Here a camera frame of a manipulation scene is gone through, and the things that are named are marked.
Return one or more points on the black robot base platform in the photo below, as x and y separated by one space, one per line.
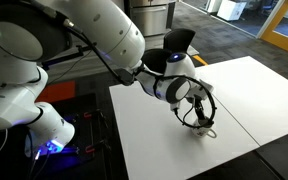
80 133

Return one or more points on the black chair with metal legs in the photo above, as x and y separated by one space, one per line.
179 40

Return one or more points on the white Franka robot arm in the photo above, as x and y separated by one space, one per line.
100 20

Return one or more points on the white mug with red print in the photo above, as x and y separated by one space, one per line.
202 131

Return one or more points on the stainless steel refrigerator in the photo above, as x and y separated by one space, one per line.
150 16

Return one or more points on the small white storage box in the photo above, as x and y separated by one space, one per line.
214 5

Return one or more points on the black metal stand bar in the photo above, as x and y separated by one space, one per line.
67 56

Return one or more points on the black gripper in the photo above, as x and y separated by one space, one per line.
200 100

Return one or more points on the orange floor mat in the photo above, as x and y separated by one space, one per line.
57 91

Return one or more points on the orange door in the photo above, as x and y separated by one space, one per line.
270 35

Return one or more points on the black marker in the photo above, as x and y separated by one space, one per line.
201 121

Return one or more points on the large white storage box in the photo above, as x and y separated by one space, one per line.
232 10

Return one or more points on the yellow floor tape strip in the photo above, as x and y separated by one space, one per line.
200 60

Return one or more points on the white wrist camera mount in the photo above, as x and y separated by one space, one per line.
205 87

